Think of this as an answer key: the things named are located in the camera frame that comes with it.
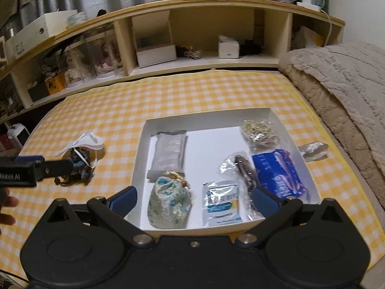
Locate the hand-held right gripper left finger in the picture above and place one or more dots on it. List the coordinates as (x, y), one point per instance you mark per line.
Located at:
(123, 200)

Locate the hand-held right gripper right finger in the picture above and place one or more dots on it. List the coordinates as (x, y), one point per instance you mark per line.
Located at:
(264, 201)

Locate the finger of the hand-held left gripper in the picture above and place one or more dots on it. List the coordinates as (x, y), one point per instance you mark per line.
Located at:
(30, 159)
(54, 168)

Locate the blue knitted ornament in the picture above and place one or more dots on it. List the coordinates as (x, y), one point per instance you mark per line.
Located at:
(79, 164)

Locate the blue tissue packet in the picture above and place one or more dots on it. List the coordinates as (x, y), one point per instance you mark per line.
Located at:
(279, 171)

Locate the clear bag with dark item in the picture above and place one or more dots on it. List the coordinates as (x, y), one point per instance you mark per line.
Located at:
(242, 171)

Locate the white face mask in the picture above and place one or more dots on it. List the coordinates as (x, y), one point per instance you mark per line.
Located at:
(87, 141)

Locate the blue and white sachet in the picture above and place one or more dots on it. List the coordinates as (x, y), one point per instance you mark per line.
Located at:
(221, 201)

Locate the clear bag of rubber bands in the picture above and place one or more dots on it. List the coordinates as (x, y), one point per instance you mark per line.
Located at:
(260, 134)

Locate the white shallow cardboard box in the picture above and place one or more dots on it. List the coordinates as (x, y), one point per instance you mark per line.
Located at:
(210, 156)

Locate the person's left hand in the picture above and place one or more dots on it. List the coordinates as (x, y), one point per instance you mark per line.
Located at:
(6, 210)

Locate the white space heater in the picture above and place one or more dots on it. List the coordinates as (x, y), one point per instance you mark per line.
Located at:
(18, 135)

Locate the black small box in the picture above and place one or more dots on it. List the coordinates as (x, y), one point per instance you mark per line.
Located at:
(37, 93)

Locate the crumpled clear plastic wrapper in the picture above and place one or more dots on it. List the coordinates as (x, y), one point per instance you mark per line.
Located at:
(312, 150)

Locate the yellow small box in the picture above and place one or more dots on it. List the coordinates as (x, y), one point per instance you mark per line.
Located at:
(54, 85)

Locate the yellow checked bed sheet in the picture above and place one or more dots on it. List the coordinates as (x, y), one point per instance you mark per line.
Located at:
(120, 105)

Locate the clear doll display case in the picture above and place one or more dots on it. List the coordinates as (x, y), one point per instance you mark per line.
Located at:
(106, 57)
(78, 66)

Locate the white storage box with hole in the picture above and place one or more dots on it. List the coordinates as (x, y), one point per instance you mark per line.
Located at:
(39, 33)

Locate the metal cup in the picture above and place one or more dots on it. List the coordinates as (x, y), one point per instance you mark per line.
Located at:
(14, 31)

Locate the beige fleece blanket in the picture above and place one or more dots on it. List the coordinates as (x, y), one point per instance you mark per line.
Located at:
(346, 90)

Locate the white open cardboard box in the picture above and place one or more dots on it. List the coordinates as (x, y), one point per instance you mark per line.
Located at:
(155, 55)

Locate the black fluffy item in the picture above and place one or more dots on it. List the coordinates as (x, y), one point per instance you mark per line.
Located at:
(250, 47)

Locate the small white carton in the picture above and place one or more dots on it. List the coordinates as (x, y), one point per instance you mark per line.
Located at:
(228, 48)

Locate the white crumpled bag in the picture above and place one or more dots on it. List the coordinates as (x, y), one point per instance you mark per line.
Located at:
(306, 37)

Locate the wooden shelf unit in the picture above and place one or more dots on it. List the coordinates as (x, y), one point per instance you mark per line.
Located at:
(195, 30)

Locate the white power strip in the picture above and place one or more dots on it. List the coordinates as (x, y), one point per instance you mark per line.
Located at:
(309, 5)

